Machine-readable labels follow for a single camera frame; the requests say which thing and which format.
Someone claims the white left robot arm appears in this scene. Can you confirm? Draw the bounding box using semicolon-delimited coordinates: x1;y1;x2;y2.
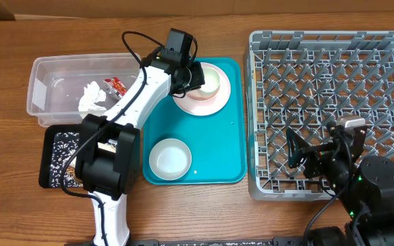
73;29;204;245

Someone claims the grey dishwasher rack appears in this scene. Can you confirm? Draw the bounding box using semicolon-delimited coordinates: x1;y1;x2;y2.
244;30;394;201

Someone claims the white napkin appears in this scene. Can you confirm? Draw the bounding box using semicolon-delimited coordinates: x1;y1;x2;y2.
78;81;107;111

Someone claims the pink bowl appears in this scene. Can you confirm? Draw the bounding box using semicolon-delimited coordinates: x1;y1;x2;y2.
185;67;220;101

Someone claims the cream plastic cup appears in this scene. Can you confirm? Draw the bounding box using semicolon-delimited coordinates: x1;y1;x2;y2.
198;67;220;98

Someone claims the pink plate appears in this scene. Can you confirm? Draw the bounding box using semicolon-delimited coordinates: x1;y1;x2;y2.
173;62;231;116

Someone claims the clear plastic bin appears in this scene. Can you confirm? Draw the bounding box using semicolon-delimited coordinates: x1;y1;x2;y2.
27;53;140;127

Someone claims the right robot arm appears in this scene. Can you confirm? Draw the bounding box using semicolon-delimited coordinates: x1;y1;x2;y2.
192;61;394;228

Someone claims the black plastic tray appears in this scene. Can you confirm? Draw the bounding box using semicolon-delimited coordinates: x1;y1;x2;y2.
38;124;81;189

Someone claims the red snack wrapper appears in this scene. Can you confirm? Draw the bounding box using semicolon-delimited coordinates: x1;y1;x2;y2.
103;77;127;100

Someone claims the teal serving tray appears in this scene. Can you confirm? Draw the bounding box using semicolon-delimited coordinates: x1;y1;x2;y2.
142;57;247;185

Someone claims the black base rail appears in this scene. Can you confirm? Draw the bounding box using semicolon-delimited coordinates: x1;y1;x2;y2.
127;236;303;246

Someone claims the white rice pile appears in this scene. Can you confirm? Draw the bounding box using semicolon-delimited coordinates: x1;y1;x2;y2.
49;132;83;188

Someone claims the white small bowl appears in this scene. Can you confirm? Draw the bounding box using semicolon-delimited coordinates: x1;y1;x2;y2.
148;138;192;181

